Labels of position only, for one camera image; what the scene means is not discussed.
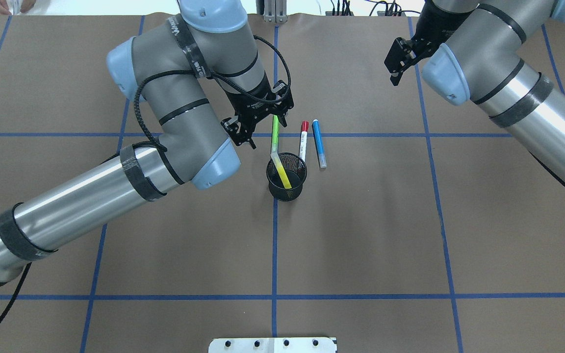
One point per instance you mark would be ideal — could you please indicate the green highlighter pen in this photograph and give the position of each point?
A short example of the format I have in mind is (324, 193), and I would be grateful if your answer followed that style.
(275, 135)

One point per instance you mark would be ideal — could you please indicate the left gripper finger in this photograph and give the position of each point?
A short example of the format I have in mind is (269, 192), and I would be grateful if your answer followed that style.
(281, 110)

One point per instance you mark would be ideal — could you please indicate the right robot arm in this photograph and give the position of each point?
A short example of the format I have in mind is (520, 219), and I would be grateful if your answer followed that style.
(470, 47)

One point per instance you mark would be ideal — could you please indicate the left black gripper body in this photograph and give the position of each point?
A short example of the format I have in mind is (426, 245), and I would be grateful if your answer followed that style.
(246, 105)

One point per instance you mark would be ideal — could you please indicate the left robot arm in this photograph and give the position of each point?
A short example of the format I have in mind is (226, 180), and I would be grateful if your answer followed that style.
(198, 88)

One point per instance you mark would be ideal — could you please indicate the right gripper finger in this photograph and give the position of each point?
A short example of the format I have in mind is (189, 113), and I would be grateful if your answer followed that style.
(402, 55)

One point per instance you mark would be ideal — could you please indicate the black mesh pen cup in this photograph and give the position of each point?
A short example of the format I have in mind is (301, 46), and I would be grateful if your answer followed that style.
(296, 170)

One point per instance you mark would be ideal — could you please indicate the seated person cream shirt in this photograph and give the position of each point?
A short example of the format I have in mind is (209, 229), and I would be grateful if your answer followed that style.
(11, 7)

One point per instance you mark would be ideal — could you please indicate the aluminium frame post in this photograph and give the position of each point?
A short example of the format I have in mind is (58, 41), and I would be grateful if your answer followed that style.
(273, 11)

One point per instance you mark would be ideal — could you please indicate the yellow highlighter pen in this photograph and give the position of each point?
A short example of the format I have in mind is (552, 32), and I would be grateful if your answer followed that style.
(275, 157)

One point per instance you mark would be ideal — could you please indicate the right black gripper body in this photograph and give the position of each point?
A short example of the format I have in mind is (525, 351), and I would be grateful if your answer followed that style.
(432, 28)

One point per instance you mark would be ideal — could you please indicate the red marker pen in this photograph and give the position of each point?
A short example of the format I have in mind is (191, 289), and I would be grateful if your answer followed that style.
(303, 140)

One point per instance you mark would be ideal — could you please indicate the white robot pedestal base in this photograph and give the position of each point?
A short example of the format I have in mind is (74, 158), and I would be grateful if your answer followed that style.
(274, 345)

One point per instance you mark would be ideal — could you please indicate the blue marker pen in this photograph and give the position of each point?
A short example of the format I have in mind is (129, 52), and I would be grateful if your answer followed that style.
(320, 152)

